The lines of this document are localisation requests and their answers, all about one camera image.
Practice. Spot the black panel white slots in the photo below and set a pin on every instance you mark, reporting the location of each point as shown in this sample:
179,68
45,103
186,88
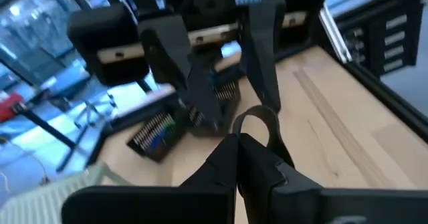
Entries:
368,43

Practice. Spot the black floor stand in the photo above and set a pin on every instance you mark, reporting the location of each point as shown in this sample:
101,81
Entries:
47,127

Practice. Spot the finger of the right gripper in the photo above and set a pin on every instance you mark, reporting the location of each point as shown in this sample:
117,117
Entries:
167,50
264,33

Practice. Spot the green perforated metal riser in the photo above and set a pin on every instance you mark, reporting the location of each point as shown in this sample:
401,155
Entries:
33,204

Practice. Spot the black slotted plastic basket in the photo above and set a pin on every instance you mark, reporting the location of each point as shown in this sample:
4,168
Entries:
143,152
234,107

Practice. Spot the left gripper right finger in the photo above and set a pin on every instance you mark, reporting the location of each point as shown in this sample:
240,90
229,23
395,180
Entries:
257,170

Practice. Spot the red object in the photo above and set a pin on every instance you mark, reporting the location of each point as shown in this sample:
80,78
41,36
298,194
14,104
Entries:
10,108

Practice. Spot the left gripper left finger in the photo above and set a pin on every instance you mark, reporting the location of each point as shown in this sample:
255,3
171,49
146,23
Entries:
220,170

